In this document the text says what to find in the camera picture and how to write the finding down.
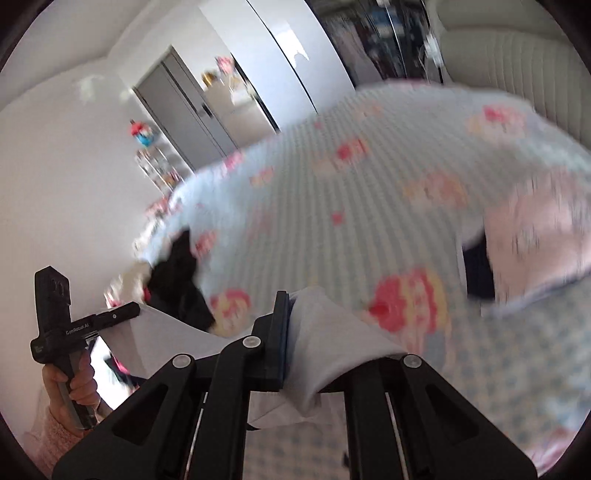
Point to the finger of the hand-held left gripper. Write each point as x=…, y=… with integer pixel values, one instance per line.
x=117, y=314

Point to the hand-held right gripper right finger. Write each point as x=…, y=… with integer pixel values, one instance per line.
x=415, y=385

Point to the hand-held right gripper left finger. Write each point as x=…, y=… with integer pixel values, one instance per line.
x=280, y=344

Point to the white t-shirt with navy trim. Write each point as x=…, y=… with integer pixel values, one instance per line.
x=323, y=341

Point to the person's left forearm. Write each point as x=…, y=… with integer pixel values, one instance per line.
x=51, y=443

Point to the black clothes pile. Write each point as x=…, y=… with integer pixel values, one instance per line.
x=178, y=277

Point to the person's left hand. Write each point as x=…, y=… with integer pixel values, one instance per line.
x=85, y=387

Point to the cream garment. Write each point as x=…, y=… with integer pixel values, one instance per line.
x=134, y=277

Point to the white storage rack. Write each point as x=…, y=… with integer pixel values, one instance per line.
x=159, y=166

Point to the checkered cartoon print blanket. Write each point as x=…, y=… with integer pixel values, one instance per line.
x=351, y=198

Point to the red and blue plush toy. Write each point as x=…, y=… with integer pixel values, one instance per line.
x=142, y=133

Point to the grey door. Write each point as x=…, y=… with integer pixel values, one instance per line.
x=171, y=106

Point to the white refrigerator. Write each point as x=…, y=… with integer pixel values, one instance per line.
x=235, y=110

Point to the white wardrobe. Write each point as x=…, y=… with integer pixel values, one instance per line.
x=286, y=60

